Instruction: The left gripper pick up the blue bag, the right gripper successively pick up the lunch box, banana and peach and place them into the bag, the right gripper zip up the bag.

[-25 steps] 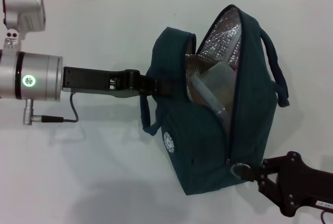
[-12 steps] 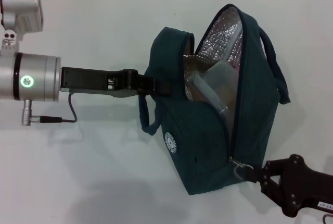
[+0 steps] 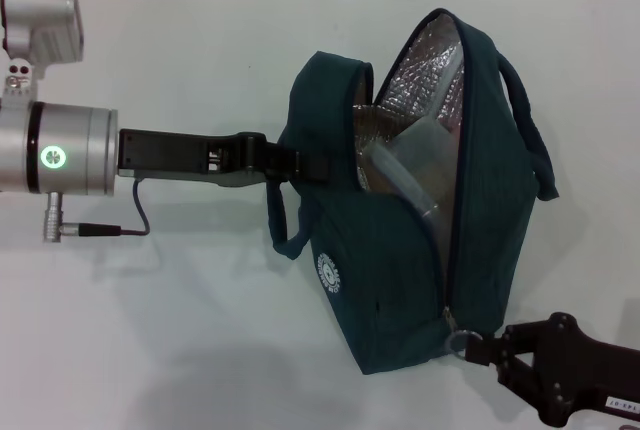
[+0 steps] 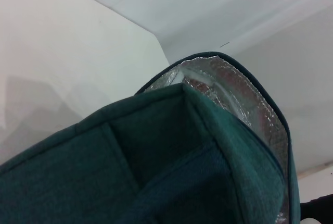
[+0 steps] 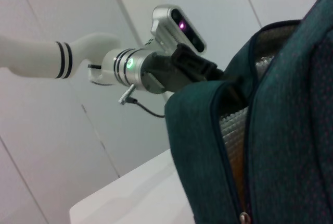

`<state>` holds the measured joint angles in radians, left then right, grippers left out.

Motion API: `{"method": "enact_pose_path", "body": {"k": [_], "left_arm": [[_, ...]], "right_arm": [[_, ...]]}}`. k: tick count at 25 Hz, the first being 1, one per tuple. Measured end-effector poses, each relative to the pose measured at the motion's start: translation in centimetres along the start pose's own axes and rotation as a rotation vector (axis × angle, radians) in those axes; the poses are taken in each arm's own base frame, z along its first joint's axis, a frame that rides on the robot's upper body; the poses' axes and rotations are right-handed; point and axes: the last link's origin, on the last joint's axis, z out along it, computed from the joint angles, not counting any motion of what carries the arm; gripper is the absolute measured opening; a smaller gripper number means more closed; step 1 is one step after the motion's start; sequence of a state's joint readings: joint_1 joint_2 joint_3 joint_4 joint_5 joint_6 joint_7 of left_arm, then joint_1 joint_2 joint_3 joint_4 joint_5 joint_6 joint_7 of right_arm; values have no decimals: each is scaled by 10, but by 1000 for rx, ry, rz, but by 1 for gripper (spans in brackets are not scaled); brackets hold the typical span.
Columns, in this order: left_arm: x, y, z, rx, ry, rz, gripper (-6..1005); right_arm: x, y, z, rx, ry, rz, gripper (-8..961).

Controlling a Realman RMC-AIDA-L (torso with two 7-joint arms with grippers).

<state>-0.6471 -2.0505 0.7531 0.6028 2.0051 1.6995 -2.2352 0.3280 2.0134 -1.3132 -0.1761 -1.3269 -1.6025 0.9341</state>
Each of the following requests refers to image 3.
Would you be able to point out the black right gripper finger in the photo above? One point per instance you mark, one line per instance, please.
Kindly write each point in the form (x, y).
(487, 350)

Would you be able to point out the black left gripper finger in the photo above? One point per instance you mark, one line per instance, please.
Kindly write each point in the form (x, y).
(305, 167)

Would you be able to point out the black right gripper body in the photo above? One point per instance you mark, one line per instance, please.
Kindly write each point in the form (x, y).
(575, 370)

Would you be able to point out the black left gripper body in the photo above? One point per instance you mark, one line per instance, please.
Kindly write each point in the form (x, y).
(175, 155)

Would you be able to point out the clear plastic food container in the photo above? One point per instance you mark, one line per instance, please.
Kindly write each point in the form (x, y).
(415, 155)

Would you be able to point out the dark teal insulated lunch bag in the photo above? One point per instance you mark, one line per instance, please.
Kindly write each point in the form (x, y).
(490, 200)

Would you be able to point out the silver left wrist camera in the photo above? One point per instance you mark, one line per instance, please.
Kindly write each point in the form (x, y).
(45, 15)

